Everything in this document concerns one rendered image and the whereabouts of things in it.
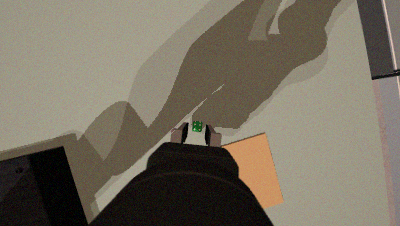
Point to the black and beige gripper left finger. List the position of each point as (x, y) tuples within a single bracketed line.
[(179, 135)]

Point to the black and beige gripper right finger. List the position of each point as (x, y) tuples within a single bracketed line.
[(211, 137)]

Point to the orange square mat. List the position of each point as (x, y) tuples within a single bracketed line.
[(256, 168)]

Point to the green die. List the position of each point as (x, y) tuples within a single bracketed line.
[(197, 126)]

